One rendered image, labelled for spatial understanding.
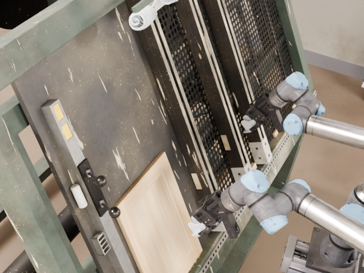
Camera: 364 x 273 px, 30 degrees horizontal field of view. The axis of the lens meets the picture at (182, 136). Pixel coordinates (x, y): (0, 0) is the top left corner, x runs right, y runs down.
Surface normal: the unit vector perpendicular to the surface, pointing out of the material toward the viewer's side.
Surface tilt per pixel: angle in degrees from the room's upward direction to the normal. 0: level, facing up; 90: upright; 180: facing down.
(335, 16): 90
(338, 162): 0
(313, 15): 90
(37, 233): 90
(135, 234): 60
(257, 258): 0
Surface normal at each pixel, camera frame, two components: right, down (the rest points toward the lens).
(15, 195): -0.44, 0.51
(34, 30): 0.84, -0.05
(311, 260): 0.15, -0.77
